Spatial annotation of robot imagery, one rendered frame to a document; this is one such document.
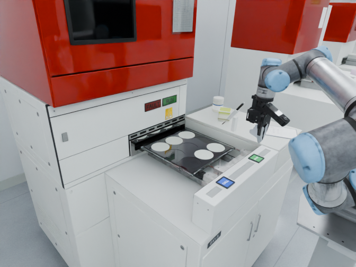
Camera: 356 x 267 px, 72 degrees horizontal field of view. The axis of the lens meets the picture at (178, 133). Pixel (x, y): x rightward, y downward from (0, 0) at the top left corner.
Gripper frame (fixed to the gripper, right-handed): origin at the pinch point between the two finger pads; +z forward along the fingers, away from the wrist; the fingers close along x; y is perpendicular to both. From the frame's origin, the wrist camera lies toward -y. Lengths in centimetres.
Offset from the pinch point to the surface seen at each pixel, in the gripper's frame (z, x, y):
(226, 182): 9.3, 25.9, -0.5
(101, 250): 75, 54, 57
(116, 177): 24, 45, 49
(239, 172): 10.1, 15.3, 0.1
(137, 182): 24, 40, 39
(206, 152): 15.8, 4.4, 25.9
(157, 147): 16, 19, 48
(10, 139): 59, 58, 205
